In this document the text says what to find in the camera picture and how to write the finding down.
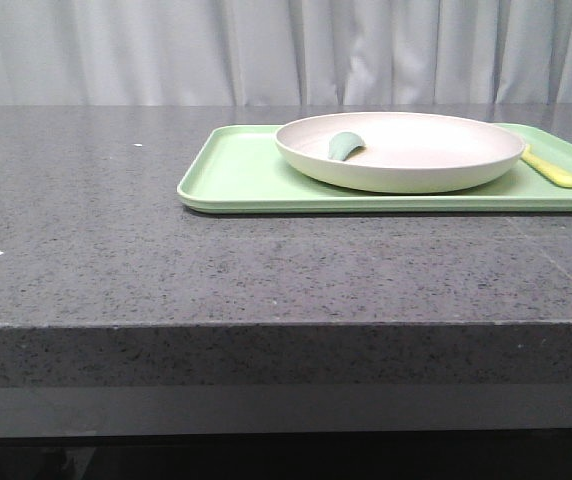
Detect cream round plate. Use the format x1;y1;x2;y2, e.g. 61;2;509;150
275;112;526;194

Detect yellow plastic fork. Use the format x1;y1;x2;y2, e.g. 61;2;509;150
521;144;572;189

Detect light green plastic tray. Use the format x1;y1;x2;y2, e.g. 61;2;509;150
177;123;572;214

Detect dark green spoon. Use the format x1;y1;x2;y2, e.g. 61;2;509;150
327;131;365;161

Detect white curtain backdrop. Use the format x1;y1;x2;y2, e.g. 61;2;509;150
0;1;572;106

